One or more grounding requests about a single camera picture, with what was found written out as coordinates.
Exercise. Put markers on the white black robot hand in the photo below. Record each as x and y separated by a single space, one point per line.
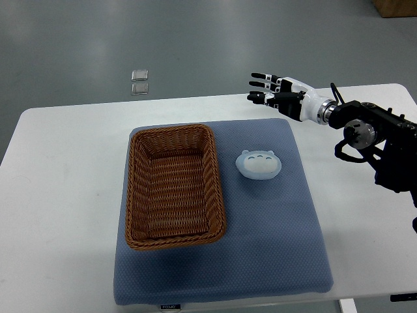
295 99

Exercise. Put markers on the blue white plush toy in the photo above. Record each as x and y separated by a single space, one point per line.
258 165

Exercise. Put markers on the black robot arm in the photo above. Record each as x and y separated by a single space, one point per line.
371 134

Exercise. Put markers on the brown wicker basket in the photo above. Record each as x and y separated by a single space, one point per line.
173 194

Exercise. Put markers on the upper silver floor plate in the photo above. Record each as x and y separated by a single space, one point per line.
139 75

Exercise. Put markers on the cardboard box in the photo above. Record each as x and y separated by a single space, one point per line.
395 8

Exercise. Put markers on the blue padded mat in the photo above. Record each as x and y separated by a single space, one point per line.
273 244

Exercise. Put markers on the white table leg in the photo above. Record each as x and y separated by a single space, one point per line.
347 306

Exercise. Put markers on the black table edge bracket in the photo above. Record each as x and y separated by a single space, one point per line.
403 297

